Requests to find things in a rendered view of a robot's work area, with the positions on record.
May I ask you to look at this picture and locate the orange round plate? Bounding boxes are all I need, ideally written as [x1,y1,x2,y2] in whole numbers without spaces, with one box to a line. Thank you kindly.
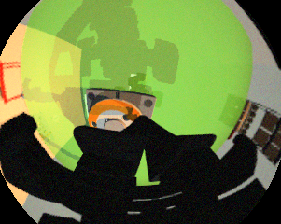
[88,98,141,130]

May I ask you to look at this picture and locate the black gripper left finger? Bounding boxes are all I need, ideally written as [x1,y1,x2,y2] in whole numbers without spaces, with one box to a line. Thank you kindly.
[73,115,148,176]

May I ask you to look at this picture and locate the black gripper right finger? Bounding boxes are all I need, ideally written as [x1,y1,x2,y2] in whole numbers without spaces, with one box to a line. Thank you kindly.
[144,116,216,182]

